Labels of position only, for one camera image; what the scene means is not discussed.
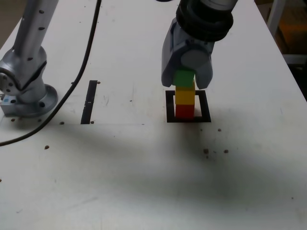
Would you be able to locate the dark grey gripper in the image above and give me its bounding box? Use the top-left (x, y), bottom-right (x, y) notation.
top-left (161, 20), bottom-right (215, 90)

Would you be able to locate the green cube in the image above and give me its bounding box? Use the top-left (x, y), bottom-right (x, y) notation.
top-left (173, 69), bottom-right (195, 87)

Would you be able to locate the yellow cube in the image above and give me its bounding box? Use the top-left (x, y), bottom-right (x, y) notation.
top-left (175, 85), bottom-right (196, 106)

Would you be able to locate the red cube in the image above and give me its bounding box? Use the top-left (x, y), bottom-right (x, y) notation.
top-left (175, 104), bottom-right (194, 120)

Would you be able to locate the black tape square outline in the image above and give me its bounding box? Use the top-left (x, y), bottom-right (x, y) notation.
top-left (165, 90), bottom-right (212, 124)

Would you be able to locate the black tape strip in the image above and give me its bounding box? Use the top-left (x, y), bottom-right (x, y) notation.
top-left (81, 80), bottom-right (98, 125)

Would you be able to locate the yellow box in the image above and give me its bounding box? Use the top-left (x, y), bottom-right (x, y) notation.
top-left (275, 19), bottom-right (307, 55)

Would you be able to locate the black cable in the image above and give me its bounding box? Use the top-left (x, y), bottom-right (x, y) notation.
top-left (0, 0), bottom-right (173, 147)

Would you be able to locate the white metal frame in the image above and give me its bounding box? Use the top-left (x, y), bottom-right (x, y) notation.
top-left (266, 0), bottom-right (307, 65)

